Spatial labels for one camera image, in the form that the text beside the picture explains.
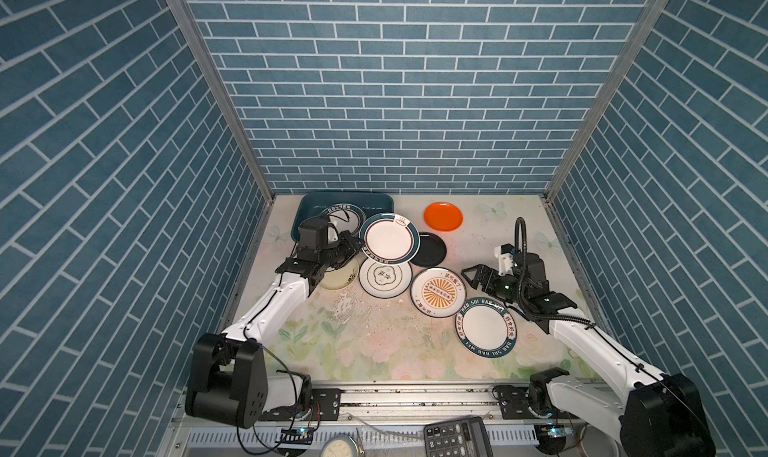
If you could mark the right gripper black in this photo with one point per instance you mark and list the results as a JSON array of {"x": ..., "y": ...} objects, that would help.
[{"x": 492, "y": 275}]

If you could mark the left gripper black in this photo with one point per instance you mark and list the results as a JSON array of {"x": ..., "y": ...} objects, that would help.
[{"x": 345, "y": 239}]

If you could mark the white plate green red rim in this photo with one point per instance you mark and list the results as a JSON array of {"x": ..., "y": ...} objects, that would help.
[{"x": 345, "y": 217}]

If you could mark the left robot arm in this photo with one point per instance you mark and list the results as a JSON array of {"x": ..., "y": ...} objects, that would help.
[{"x": 229, "y": 382}]

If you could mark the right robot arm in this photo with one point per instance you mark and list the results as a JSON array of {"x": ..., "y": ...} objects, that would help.
[{"x": 648, "y": 411}]

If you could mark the teal plastic bin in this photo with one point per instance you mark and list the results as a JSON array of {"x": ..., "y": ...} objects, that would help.
[{"x": 314, "y": 203}]

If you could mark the cream plate black patch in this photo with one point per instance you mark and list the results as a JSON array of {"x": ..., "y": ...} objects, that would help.
[{"x": 341, "y": 278}]

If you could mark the green rim plate white lettering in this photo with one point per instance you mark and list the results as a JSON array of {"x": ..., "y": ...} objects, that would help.
[{"x": 486, "y": 328}]

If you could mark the white plate cloud emblem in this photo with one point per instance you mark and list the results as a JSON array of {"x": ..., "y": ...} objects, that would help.
[{"x": 385, "y": 281}]

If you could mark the white plate orange sunburst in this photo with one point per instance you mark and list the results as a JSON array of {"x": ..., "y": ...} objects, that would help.
[{"x": 438, "y": 292}]

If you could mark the black small plate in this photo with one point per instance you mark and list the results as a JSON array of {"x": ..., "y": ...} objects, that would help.
[{"x": 432, "y": 251}]

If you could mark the orange small plate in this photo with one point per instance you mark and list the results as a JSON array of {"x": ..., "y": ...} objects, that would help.
[{"x": 443, "y": 216}]

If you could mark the black calculator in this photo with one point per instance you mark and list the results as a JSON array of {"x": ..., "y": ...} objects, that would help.
[{"x": 460, "y": 437}]

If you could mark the green circuit board right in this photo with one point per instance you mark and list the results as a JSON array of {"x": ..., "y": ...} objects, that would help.
[{"x": 551, "y": 439}]

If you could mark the green circuit board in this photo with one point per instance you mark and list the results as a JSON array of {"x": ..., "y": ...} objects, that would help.
[
  {"x": 551, "y": 439},
  {"x": 295, "y": 440}
]

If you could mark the green circuit board left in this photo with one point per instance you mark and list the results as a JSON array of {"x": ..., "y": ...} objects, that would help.
[{"x": 295, "y": 440}]

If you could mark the round white clock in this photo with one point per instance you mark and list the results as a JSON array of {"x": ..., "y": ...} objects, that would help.
[{"x": 342, "y": 446}]

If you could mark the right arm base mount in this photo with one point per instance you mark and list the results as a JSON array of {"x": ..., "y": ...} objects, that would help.
[{"x": 514, "y": 404}]

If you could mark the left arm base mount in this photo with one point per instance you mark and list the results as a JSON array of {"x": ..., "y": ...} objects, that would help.
[{"x": 324, "y": 402}]

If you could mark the aluminium rail frame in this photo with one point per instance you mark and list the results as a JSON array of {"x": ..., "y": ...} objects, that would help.
[{"x": 405, "y": 403}]

